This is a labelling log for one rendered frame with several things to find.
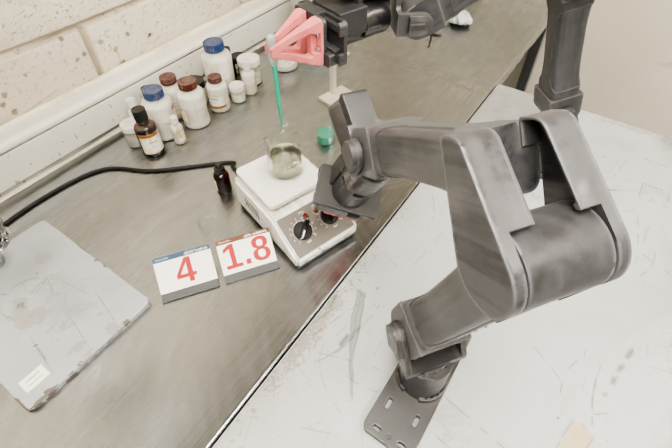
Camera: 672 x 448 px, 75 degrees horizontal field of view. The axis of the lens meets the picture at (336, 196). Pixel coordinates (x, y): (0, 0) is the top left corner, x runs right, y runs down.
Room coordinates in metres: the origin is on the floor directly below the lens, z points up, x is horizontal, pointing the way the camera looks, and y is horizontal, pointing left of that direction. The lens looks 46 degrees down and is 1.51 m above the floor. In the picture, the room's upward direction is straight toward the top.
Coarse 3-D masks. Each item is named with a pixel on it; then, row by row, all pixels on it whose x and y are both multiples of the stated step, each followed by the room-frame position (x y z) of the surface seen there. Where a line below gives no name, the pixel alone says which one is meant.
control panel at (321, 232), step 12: (312, 204) 0.51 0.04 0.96; (288, 216) 0.48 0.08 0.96; (300, 216) 0.49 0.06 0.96; (312, 216) 0.49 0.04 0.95; (288, 228) 0.46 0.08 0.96; (312, 228) 0.47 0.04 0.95; (324, 228) 0.48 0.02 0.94; (336, 228) 0.48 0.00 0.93; (288, 240) 0.45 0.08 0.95; (300, 240) 0.45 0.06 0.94; (312, 240) 0.45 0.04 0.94; (324, 240) 0.46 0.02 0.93; (300, 252) 0.43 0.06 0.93
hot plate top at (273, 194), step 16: (256, 160) 0.60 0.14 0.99; (304, 160) 0.60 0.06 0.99; (240, 176) 0.56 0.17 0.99; (256, 176) 0.56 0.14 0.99; (304, 176) 0.56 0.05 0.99; (256, 192) 0.52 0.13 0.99; (272, 192) 0.52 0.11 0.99; (288, 192) 0.52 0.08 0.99; (304, 192) 0.52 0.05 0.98; (272, 208) 0.48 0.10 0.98
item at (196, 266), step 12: (204, 252) 0.43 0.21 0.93; (156, 264) 0.41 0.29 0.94; (168, 264) 0.41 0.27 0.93; (180, 264) 0.41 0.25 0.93; (192, 264) 0.41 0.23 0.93; (204, 264) 0.42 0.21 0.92; (168, 276) 0.39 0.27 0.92; (180, 276) 0.40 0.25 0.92; (192, 276) 0.40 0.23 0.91; (204, 276) 0.40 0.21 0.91; (168, 288) 0.38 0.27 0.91
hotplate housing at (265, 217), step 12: (240, 180) 0.56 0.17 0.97; (240, 192) 0.55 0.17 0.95; (252, 192) 0.53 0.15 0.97; (312, 192) 0.53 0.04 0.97; (252, 204) 0.52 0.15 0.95; (288, 204) 0.51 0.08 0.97; (300, 204) 0.51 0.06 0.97; (252, 216) 0.53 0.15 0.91; (264, 216) 0.49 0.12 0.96; (276, 216) 0.48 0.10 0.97; (276, 228) 0.46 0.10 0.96; (348, 228) 0.49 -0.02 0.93; (276, 240) 0.46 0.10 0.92; (336, 240) 0.47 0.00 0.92; (288, 252) 0.44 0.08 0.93; (312, 252) 0.44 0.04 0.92; (324, 252) 0.45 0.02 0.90; (300, 264) 0.42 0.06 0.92
